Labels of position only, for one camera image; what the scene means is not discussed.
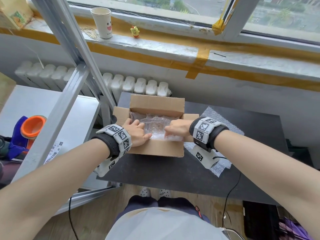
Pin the white radiator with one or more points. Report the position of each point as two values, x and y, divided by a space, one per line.
130 84

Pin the person's white shirt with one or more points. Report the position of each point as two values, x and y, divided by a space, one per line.
162 227

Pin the short yellow tape strip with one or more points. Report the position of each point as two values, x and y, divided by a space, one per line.
198 63

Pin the white window frame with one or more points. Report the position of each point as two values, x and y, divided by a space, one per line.
235 19

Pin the black bag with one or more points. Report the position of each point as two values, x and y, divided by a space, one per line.
3 147

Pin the person's left forearm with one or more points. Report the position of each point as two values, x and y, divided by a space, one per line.
50 187

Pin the brown parcel with label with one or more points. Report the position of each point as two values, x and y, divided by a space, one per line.
6 92

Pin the person's dark trousers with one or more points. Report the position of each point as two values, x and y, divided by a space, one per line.
175 203

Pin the paper cup with smiley face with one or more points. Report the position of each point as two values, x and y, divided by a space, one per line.
102 23

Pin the yellow chick toy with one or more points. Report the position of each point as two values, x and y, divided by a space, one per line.
135 31

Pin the person's left hand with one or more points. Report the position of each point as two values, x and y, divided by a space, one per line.
136 134

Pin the long yellow tape strip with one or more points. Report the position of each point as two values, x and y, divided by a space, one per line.
250 76
250 49

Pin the white barcode label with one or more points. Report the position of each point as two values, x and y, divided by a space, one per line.
53 153

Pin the white perforated clog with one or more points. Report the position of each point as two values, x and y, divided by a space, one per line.
165 193
144 192

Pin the black wristband with marker tiles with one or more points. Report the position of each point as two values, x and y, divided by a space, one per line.
120 134
203 127

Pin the brown cardboard box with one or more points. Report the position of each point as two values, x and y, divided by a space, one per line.
157 102

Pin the blue orange tape dispenser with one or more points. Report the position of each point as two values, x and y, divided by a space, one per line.
32 127

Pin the person's right forearm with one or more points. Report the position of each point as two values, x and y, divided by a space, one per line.
270 167

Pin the bundle of thin straw sticks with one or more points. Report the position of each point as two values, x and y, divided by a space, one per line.
90 33

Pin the white window sill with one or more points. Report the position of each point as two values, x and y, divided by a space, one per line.
262 63

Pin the thin black nail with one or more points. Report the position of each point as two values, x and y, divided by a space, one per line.
219 54

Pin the black case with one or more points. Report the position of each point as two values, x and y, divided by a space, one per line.
260 219

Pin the person's right hand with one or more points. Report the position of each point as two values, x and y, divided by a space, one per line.
180 128

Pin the purple cloth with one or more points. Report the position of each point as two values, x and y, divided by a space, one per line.
292 229

